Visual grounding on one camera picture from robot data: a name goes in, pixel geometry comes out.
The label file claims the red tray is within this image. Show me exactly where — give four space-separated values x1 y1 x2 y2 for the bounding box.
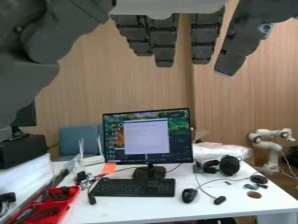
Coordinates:
29 185 82 207
4 199 71 224

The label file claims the computer monitor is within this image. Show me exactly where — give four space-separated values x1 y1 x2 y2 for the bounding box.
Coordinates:
101 107 195 182

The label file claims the white router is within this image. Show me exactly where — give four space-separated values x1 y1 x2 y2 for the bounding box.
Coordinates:
77 134 106 166

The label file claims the clear plastic bag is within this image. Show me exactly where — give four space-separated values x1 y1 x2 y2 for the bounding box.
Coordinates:
191 142 252 165

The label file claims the white desk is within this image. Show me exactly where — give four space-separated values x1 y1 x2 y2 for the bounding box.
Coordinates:
0 153 57 214
51 159 298 224

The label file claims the black box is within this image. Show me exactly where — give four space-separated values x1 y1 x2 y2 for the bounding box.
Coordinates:
0 133 49 170

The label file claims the small black tool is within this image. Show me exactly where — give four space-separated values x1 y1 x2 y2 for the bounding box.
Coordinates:
86 191 97 206

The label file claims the black keyboard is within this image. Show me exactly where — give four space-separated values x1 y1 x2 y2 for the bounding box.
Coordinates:
90 177 177 198

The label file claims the orange paper note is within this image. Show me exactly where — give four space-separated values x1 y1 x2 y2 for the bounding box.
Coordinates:
101 162 118 175

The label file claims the black computer mouse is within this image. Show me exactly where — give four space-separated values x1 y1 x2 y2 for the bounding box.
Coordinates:
181 187 199 205

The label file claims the small white jointed device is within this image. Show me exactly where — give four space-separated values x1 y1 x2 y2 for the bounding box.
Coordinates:
246 127 296 175

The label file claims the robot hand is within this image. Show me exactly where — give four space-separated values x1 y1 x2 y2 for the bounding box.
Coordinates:
0 0 298 133

